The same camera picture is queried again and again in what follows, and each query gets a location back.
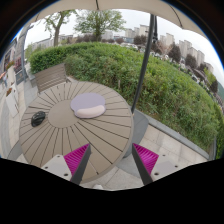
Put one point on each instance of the white planter box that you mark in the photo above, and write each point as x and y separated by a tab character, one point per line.
12	100

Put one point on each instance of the dark parasol pole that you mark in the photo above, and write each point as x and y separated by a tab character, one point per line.
144	63

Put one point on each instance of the slatted grey patio chair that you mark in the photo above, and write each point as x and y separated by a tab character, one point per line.
50	77

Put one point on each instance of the beige parasol canopy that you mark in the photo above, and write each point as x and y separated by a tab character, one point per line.
156	7

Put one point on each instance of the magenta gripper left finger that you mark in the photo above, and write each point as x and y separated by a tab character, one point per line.
71	166

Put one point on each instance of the round slatted patio table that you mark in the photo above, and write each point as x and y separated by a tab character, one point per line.
61	132

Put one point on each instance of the grey parasol base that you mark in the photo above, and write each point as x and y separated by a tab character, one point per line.
127	163

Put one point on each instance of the lilac mouse pad wrist rest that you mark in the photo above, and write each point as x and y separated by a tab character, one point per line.
88	105

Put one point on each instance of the black computer mouse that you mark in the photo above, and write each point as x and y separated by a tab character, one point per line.
37	118

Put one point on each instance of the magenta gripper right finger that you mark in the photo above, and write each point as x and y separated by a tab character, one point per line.
152	166

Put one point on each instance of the green hedge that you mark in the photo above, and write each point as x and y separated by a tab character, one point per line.
166	93

